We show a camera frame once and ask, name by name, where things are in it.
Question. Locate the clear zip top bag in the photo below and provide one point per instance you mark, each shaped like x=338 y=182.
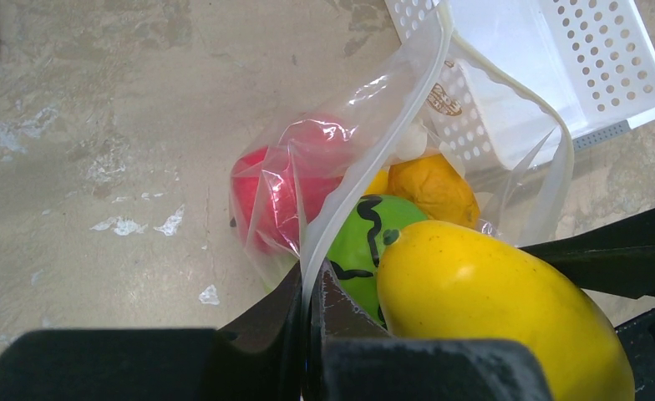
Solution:
x=387 y=112

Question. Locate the white plastic basket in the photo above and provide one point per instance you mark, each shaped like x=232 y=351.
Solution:
x=592 y=61

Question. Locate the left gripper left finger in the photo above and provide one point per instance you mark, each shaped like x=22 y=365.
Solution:
x=254 y=357

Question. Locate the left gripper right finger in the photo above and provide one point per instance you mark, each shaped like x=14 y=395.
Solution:
x=350 y=357

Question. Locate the yellow mango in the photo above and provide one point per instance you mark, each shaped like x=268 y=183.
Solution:
x=439 y=280

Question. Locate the red apple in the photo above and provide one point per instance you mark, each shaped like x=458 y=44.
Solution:
x=287 y=180

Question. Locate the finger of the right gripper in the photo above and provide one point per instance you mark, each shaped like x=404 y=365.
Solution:
x=618 y=258

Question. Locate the orange mango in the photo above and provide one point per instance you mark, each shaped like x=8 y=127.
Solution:
x=436 y=188

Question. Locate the yellow pear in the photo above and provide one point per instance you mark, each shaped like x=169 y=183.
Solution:
x=379 y=185

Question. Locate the green watermelon toy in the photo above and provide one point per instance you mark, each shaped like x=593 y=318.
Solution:
x=356 y=250

